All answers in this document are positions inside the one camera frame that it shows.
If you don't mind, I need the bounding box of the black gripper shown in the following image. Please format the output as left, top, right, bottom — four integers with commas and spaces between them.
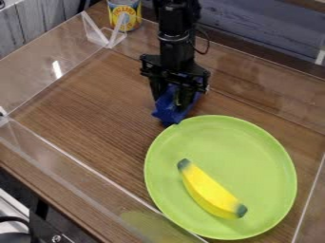
138, 54, 211, 111

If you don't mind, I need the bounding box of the blue star-shaped block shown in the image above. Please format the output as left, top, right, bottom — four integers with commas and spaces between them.
150, 84, 200, 126

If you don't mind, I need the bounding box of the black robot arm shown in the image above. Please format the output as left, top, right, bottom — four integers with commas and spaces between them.
138, 0, 211, 110

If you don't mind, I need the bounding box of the green plate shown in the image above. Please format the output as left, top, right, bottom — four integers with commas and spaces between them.
142, 115, 298, 240

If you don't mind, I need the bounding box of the yellow printed can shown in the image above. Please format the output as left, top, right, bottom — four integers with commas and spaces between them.
106, 0, 141, 31

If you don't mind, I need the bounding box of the yellow toy banana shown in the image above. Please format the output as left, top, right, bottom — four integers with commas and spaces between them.
176, 159, 247, 219

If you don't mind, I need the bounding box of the clear acrylic corner bracket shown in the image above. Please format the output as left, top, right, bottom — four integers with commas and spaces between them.
81, 11, 126, 49

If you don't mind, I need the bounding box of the clear acrylic enclosure wall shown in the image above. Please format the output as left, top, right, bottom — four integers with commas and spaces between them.
0, 14, 325, 243

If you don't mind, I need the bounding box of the black cable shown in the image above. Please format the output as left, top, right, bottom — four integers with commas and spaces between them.
0, 214, 45, 243

